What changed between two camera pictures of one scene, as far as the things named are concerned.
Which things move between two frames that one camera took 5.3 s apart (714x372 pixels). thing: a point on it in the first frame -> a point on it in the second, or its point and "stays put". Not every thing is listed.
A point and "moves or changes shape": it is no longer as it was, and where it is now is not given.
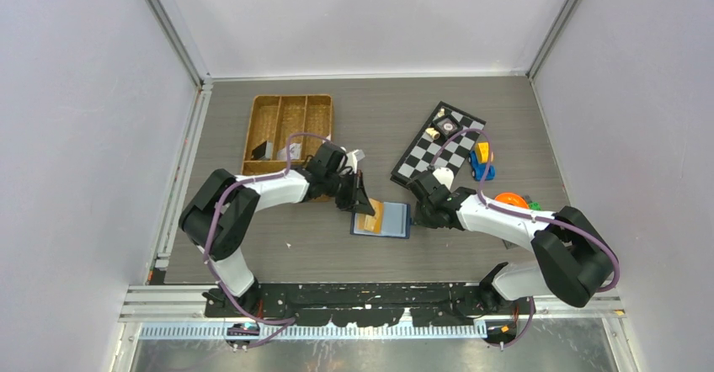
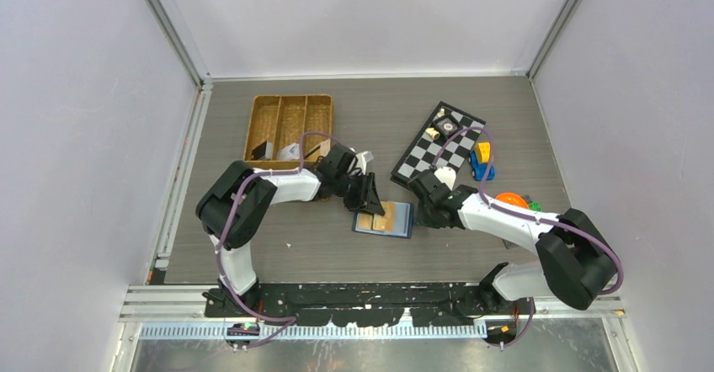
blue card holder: x=391 y=220 stays put
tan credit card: x=364 y=222 stays put
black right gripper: x=420 y=219 stays put
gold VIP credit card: x=374 y=222 moves or changes shape
